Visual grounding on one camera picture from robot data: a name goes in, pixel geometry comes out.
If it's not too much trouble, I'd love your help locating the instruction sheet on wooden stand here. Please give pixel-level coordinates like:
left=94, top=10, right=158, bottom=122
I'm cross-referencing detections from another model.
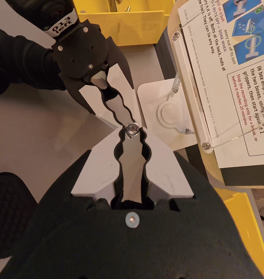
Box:
left=168, top=0, right=264, bottom=190

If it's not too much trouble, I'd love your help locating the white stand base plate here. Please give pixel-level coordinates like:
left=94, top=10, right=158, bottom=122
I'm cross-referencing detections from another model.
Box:
left=137, top=78, right=198, bottom=151

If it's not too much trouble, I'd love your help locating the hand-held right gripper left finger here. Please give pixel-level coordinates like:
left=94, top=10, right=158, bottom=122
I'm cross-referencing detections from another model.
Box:
left=70, top=126, right=126, bottom=206

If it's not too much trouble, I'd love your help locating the white metal stand strut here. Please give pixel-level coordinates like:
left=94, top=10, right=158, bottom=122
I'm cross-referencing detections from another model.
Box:
left=171, top=71, right=182, bottom=94

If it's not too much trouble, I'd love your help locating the yellow plastic parts box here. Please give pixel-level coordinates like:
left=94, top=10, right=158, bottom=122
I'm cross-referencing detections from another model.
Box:
left=73, top=0, right=176, bottom=47
left=212, top=187, right=264, bottom=253

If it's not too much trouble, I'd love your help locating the printed instruction sheet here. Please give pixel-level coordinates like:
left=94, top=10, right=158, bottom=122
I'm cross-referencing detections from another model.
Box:
left=177, top=0, right=264, bottom=169

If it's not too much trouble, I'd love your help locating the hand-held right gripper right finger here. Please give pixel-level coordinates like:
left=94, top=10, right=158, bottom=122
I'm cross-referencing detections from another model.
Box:
left=139, top=127, right=194, bottom=202

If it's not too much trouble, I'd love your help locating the person's left hand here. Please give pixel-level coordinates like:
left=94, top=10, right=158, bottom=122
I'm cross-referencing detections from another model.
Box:
left=23, top=39, right=68, bottom=93

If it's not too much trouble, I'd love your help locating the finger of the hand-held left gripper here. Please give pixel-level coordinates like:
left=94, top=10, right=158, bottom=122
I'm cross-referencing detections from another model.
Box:
left=106, top=63, right=140, bottom=129
left=79, top=71, right=124, bottom=132

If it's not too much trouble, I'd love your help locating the white clip bar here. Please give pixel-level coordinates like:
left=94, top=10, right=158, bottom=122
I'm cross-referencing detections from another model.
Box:
left=172, top=30, right=215, bottom=155

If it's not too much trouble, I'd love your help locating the silver bolt with nut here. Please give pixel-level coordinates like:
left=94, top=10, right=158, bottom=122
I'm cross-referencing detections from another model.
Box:
left=125, top=122, right=139, bottom=136

